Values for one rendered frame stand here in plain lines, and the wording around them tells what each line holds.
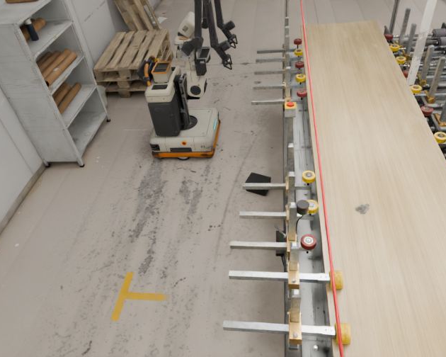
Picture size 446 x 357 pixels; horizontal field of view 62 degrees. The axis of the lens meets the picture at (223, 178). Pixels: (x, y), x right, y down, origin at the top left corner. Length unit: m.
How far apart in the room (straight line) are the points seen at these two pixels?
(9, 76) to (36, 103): 0.31
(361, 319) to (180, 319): 1.43
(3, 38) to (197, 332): 2.83
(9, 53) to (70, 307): 2.19
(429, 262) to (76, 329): 2.34
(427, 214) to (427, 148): 0.58
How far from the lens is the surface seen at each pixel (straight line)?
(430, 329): 1.87
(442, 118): 3.09
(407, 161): 2.55
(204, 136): 3.78
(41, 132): 4.21
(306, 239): 2.01
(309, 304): 2.13
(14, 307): 3.42
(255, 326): 1.69
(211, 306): 2.85
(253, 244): 2.03
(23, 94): 4.01
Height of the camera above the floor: 2.49
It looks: 43 degrees down
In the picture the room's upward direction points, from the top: 8 degrees counter-clockwise
